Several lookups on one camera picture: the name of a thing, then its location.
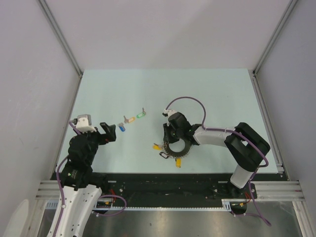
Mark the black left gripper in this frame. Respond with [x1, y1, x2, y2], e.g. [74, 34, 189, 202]
[74, 121, 116, 164]

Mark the metal disc keyring organizer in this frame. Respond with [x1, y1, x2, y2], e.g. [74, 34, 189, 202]
[163, 139, 192, 158]

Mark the yellow tag key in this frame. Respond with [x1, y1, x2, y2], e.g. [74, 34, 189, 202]
[175, 158, 182, 168]
[153, 143, 163, 151]

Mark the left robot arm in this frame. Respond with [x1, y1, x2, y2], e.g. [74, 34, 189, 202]
[47, 119, 117, 237]

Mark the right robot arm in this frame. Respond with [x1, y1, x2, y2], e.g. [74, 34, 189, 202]
[162, 110, 271, 198]

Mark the blue tag key on table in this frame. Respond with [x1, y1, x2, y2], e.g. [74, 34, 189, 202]
[118, 122, 126, 132]

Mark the orange tag key on table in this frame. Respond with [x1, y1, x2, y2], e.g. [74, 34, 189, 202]
[123, 116, 136, 123]

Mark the green tag key on table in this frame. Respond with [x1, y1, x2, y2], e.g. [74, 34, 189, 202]
[136, 108, 147, 119]

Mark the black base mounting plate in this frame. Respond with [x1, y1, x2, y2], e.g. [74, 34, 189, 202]
[101, 173, 257, 207]

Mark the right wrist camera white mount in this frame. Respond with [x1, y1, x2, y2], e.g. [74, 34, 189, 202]
[162, 109, 177, 118]

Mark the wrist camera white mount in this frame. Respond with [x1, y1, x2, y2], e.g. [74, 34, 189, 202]
[72, 114, 97, 133]
[162, 109, 177, 118]

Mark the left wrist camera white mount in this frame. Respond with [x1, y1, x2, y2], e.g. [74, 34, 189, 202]
[72, 114, 97, 133]

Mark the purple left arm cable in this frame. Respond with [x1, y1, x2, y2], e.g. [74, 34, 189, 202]
[48, 119, 127, 237]

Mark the aluminium front rail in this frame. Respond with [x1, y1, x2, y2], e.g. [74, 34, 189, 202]
[35, 180, 305, 201]

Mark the white slotted cable duct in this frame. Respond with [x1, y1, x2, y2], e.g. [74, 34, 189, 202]
[45, 198, 250, 212]

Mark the right aluminium side rail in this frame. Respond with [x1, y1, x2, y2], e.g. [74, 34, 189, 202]
[249, 71, 286, 174]

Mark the left aluminium frame post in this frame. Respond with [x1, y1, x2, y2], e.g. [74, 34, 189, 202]
[37, 0, 83, 79]

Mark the aluminium frame post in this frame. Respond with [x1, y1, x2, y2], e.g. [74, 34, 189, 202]
[37, 0, 83, 79]
[252, 0, 300, 76]

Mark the right aluminium frame post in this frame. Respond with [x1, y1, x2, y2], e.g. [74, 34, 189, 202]
[252, 0, 300, 76]

